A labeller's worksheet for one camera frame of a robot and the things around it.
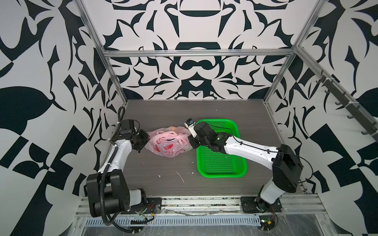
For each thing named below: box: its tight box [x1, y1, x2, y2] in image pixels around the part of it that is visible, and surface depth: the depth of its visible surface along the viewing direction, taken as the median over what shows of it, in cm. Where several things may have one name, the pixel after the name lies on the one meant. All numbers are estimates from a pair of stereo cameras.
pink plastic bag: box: [144, 125, 193, 158], surface depth 85 cm
